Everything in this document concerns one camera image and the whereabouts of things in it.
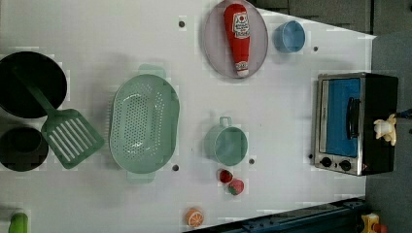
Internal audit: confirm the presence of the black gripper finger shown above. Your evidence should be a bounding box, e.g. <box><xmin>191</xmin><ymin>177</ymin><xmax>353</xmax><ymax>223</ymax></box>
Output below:
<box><xmin>395</xmin><ymin>109</ymin><xmax>412</xmax><ymax>118</ymax></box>

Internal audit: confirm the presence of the yellow plush banana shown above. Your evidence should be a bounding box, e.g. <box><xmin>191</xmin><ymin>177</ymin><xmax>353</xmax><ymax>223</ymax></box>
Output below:
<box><xmin>373</xmin><ymin>114</ymin><xmax>396</xmax><ymax>147</ymax></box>

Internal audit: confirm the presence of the black toaster oven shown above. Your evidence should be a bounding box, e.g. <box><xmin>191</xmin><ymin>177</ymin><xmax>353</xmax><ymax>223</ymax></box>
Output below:
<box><xmin>314</xmin><ymin>73</ymin><xmax>398</xmax><ymax>176</ymax></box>

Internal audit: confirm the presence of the yellow red toy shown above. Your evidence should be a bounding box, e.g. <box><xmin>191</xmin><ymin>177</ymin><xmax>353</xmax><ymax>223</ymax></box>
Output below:
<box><xmin>361</xmin><ymin>214</ymin><xmax>388</xmax><ymax>233</ymax></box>

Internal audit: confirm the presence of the blue bowl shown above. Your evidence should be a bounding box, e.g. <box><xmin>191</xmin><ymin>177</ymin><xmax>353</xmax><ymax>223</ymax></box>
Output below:
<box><xmin>274</xmin><ymin>20</ymin><xmax>306</xmax><ymax>53</ymax></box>

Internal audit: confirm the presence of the pink toy strawberry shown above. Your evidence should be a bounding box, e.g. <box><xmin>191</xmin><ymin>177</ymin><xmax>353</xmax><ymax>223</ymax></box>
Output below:
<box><xmin>227</xmin><ymin>179</ymin><xmax>245</xmax><ymax>196</ymax></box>

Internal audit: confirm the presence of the dark red toy strawberry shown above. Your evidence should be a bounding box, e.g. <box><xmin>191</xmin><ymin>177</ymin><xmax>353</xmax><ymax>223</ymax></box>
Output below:
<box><xmin>219</xmin><ymin>169</ymin><xmax>233</xmax><ymax>183</ymax></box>

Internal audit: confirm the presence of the red plush ketchup bottle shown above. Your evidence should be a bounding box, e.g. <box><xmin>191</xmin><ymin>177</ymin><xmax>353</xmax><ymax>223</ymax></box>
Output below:
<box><xmin>223</xmin><ymin>3</ymin><xmax>251</xmax><ymax>77</ymax></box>

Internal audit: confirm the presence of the grey round plate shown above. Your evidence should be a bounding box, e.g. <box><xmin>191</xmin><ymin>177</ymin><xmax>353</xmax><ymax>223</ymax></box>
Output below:
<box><xmin>203</xmin><ymin>0</ymin><xmax>269</xmax><ymax>79</ymax></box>

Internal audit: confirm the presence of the toy orange slice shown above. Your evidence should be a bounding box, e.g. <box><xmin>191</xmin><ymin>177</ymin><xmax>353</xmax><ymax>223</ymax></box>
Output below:
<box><xmin>186</xmin><ymin>208</ymin><xmax>204</xmax><ymax>227</ymax></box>

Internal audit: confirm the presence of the green oval colander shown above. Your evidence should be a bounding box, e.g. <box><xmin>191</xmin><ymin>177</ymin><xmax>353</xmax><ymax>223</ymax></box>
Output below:
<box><xmin>109</xmin><ymin>64</ymin><xmax>180</xmax><ymax>183</ymax></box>

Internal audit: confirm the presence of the green slotted spatula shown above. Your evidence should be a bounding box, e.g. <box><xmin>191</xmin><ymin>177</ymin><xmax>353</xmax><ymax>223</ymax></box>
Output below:
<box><xmin>12</xmin><ymin>67</ymin><xmax>104</xmax><ymax>170</ymax></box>

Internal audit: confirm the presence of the large black pot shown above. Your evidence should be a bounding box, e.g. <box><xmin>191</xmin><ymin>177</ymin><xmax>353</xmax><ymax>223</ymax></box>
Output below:
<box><xmin>0</xmin><ymin>51</ymin><xmax>68</xmax><ymax>118</ymax></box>

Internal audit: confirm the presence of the small black pot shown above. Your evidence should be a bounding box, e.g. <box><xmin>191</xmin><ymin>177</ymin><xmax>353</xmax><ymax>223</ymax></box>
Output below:
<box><xmin>0</xmin><ymin>127</ymin><xmax>49</xmax><ymax>172</ymax></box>

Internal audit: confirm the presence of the green bottle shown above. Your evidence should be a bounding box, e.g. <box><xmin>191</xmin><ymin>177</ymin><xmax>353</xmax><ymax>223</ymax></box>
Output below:
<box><xmin>8</xmin><ymin>210</ymin><xmax>28</xmax><ymax>233</ymax></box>

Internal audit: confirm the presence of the blue metal frame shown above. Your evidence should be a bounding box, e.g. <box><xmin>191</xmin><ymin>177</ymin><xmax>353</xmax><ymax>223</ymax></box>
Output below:
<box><xmin>186</xmin><ymin>198</ymin><xmax>368</xmax><ymax>233</ymax></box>

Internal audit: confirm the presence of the green cup with handle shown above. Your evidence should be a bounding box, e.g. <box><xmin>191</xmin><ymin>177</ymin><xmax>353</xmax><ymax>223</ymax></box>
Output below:
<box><xmin>204</xmin><ymin>116</ymin><xmax>249</xmax><ymax>166</ymax></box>

